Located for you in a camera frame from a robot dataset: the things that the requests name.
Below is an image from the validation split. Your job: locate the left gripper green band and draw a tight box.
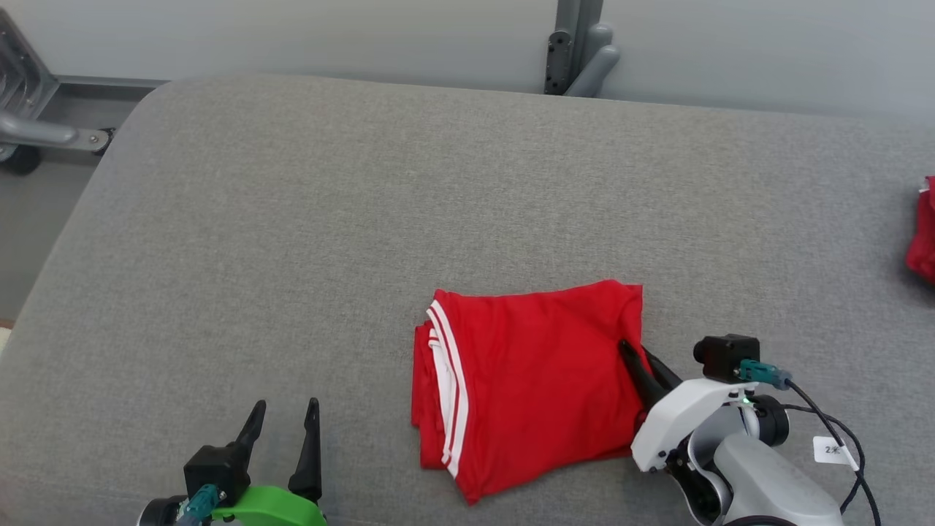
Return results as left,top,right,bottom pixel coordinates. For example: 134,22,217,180
211,397,328,526

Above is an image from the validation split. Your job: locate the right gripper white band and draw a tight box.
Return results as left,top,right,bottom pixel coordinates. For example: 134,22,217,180
618,340,739,473

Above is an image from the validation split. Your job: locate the red jersey white hem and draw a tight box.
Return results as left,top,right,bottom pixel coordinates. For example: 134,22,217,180
410,279,655,507

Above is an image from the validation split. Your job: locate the grey fabric sofa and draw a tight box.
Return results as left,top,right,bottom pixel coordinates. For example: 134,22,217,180
0,73,935,526

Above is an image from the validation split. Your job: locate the red white striped garment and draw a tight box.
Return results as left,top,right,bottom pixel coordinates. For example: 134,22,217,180
905,175,935,285

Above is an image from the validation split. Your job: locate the black caster wheel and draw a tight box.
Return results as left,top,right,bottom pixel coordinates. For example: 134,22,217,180
0,144,42,177

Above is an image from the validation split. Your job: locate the left black cable teal plug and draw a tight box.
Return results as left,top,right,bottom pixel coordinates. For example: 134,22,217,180
174,483,224,526

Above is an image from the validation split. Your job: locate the black cable teal plug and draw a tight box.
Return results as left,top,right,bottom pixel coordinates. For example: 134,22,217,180
739,359,882,526
174,483,224,526

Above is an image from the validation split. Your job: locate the right black cable teal plug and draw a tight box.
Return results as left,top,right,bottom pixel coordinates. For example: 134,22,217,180
739,359,882,526

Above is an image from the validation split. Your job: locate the white cable label tag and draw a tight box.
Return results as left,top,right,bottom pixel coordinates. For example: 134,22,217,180
812,435,861,471

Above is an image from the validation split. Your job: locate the grey rounded post brace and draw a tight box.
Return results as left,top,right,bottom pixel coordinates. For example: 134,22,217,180
565,23,622,99

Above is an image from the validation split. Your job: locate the dark perforated bracket plate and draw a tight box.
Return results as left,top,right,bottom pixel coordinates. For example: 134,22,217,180
543,29,575,96

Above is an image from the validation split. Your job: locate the grey metal frame stand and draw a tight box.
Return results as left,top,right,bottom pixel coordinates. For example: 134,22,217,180
0,7,117,156

